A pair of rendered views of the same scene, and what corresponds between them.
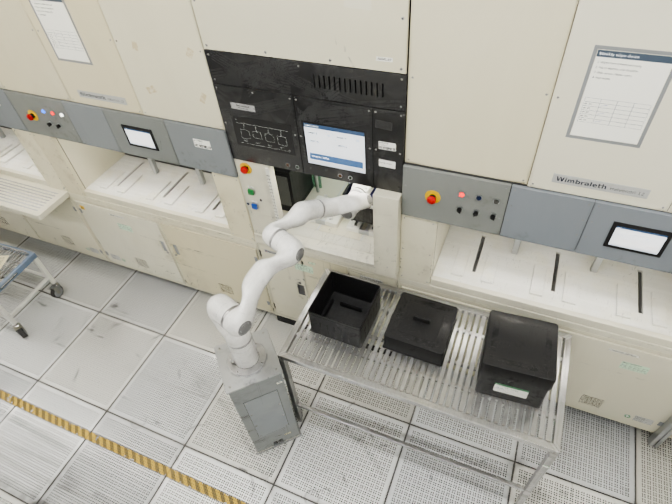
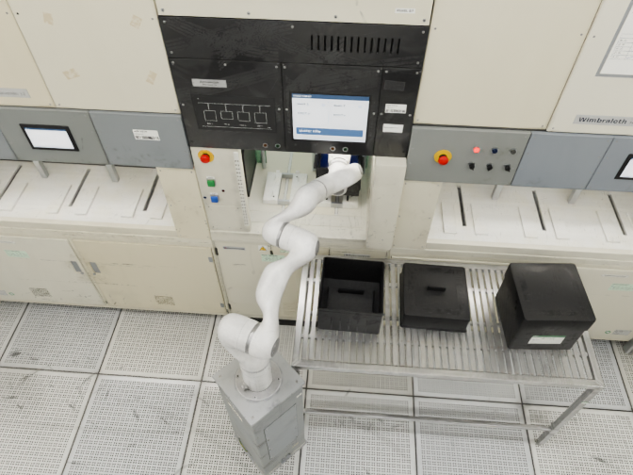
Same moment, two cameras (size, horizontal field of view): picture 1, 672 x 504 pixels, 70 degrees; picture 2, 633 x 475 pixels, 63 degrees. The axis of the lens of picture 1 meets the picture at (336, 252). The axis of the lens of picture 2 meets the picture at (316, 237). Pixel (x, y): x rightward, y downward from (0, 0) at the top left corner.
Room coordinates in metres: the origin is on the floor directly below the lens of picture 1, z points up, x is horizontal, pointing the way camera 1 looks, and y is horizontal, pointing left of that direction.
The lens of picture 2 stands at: (0.33, 0.62, 2.79)
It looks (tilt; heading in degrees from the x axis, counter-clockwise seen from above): 51 degrees down; 337
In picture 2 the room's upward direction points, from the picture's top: straight up
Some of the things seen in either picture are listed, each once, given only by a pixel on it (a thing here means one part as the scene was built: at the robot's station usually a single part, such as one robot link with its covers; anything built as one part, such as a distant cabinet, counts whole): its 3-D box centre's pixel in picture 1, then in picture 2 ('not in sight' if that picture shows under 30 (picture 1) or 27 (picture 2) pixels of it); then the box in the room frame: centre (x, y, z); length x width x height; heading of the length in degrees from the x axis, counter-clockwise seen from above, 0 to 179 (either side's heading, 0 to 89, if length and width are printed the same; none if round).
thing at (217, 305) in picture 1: (228, 319); (243, 340); (1.28, 0.51, 1.07); 0.19 x 0.12 x 0.24; 42
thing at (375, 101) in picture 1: (349, 189); (306, 160); (2.20, -0.12, 0.98); 0.95 x 0.88 x 1.95; 153
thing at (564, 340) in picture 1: (419, 382); (426, 352); (1.24, -0.38, 0.38); 1.30 x 0.60 x 0.76; 63
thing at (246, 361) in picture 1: (243, 348); (256, 368); (1.26, 0.49, 0.85); 0.19 x 0.19 x 0.18
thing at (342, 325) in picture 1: (345, 308); (350, 295); (1.44, -0.02, 0.85); 0.28 x 0.28 x 0.17; 61
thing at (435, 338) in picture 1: (421, 325); (434, 294); (1.31, -0.38, 0.83); 0.29 x 0.29 x 0.13; 62
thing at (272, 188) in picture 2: (327, 210); (285, 188); (2.14, 0.03, 0.89); 0.22 x 0.21 x 0.04; 153
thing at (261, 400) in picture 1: (261, 395); (265, 413); (1.26, 0.49, 0.38); 0.28 x 0.28 x 0.76; 18
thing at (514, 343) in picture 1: (515, 358); (541, 306); (1.04, -0.74, 0.89); 0.29 x 0.29 x 0.25; 67
